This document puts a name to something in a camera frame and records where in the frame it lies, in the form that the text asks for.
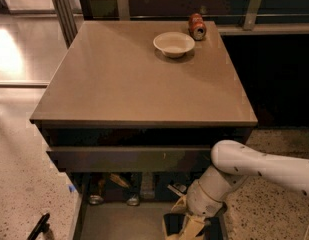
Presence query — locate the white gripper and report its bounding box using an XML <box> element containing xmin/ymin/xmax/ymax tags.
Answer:
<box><xmin>171</xmin><ymin>180</ymin><xmax>227</xmax><ymax>240</ymax></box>

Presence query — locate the green and yellow sponge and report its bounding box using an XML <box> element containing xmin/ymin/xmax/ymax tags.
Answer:
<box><xmin>162</xmin><ymin>213</ymin><xmax>185</xmax><ymax>240</ymax></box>

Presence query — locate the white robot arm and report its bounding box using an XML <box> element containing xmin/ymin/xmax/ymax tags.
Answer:
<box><xmin>172</xmin><ymin>140</ymin><xmax>309</xmax><ymax>240</ymax></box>

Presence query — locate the pale sponge in drawer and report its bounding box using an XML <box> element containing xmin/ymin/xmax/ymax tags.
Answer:
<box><xmin>140</xmin><ymin>172</ymin><xmax>155</xmax><ymax>199</ymax></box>

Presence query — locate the silver can middle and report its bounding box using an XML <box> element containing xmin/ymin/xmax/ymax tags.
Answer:
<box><xmin>126</xmin><ymin>173</ymin><xmax>141</xmax><ymax>206</ymax></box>

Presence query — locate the silver can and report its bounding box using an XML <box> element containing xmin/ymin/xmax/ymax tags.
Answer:
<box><xmin>88</xmin><ymin>175</ymin><xmax>106</xmax><ymax>205</ymax></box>
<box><xmin>126</xmin><ymin>173</ymin><xmax>141</xmax><ymax>206</ymax></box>

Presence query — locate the open middle drawer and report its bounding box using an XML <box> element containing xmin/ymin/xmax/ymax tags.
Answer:
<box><xmin>71</xmin><ymin>172</ymin><xmax>190</xmax><ymax>240</ymax></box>

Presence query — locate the grey top drawer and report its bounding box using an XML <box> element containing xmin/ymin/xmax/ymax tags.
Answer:
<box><xmin>47</xmin><ymin>146</ymin><xmax>211</xmax><ymax>173</ymax></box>

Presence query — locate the grey drawer cabinet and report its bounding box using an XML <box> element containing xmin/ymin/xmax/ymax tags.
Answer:
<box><xmin>29</xmin><ymin>19</ymin><xmax>259</xmax><ymax>192</ymax></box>

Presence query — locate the white snack wrapper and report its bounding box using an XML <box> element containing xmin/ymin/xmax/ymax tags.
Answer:
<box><xmin>167</xmin><ymin>183</ymin><xmax>187</xmax><ymax>197</ymax></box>

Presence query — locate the brown snack bag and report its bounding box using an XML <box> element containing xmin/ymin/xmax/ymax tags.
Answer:
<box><xmin>109</xmin><ymin>173</ymin><xmax>130</xmax><ymax>188</ymax></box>

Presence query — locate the silver can left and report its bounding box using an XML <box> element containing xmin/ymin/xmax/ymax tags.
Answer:
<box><xmin>88</xmin><ymin>175</ymin><xmax>106</xmax><ymax>205</ymax></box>

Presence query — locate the black object on floor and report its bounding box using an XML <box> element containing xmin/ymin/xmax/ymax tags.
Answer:
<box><xmin>26</xmin><ymin>213</ymin><xmax>50</xmax><ymax>240</ymax></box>

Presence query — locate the white bowl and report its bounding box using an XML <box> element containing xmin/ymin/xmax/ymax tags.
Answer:
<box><xmin>153</xmin><ymin>32</ymin><xmax>195</xmax><ymax>58</ymax></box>

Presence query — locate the orange soda can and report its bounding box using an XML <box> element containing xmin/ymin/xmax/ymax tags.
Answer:
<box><xmin>188</xmin><ymin>13</ymin><xmax>207</xmax><ymax>41</ymax></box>

